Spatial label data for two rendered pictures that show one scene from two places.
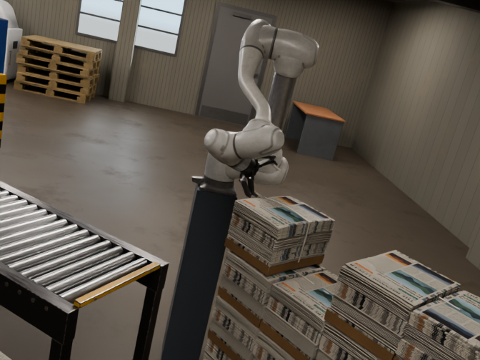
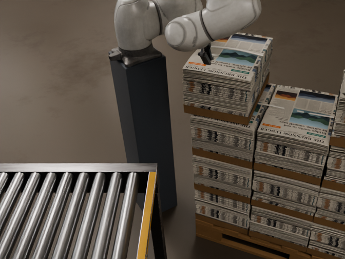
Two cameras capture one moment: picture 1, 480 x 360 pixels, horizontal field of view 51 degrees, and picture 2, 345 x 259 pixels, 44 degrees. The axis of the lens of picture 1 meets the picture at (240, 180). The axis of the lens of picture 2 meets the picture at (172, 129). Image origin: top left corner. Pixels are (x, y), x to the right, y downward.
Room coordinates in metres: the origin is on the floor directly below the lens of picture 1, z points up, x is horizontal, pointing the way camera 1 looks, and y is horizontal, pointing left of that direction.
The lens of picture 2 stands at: (0.69, 0.53, 1.94)
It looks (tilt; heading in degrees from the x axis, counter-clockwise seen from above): 38 degrees down; 341
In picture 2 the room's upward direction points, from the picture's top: 4 degrees counter-clockwise
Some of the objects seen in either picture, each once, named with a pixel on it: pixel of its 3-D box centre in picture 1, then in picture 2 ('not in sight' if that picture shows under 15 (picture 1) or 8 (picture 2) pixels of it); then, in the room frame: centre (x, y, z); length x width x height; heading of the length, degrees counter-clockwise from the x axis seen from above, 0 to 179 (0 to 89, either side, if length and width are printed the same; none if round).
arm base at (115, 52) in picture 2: (213, 181); (131, 49); (2.41, 0.12, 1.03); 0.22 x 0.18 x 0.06; 98
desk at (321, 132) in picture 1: (312, 129); not in sight; (9.20, -1.08, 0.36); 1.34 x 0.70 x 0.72; 8
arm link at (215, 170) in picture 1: (226, 156); (134, 19); (2.41, 0.09, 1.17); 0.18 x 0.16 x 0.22; 89
